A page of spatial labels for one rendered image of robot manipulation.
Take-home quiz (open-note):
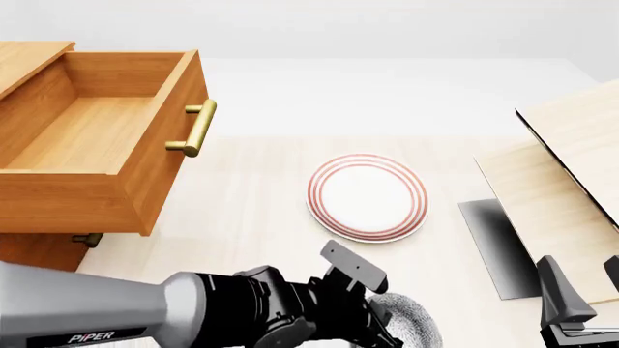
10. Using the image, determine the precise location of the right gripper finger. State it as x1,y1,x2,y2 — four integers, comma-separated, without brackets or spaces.
603,254,619,291
536,255,599,330

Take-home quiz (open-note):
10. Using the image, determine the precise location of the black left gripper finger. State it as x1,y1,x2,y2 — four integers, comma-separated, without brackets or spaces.
369,307,405,348

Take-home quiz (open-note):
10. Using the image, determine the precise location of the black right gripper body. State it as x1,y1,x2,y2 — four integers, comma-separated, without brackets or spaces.
540,323,619,348

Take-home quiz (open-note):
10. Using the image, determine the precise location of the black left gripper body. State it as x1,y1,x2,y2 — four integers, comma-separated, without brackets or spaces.
307,276,388,342

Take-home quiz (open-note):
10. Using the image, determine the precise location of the closed wooden drawer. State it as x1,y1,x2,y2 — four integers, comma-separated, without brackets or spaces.
0,232,92,273

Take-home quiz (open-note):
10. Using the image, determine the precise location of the open wooden drawer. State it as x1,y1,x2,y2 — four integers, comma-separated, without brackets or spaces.
0,49,211,238

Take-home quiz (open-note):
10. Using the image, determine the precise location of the wooden cabinet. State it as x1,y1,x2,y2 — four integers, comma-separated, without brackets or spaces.
0,40,76,100

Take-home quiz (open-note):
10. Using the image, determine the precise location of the grey and black flat sheet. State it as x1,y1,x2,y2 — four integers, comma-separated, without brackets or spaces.
457,197,544,302

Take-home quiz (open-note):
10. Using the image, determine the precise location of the white plate with red rings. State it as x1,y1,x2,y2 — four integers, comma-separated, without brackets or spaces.
306,153,430,244

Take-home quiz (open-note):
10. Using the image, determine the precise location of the pale wooden board, black edge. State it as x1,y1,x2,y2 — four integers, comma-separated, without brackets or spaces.
514,78,619,233

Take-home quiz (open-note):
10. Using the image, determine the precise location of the long brass drawer handle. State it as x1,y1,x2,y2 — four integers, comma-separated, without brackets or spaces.
164,99,218,159

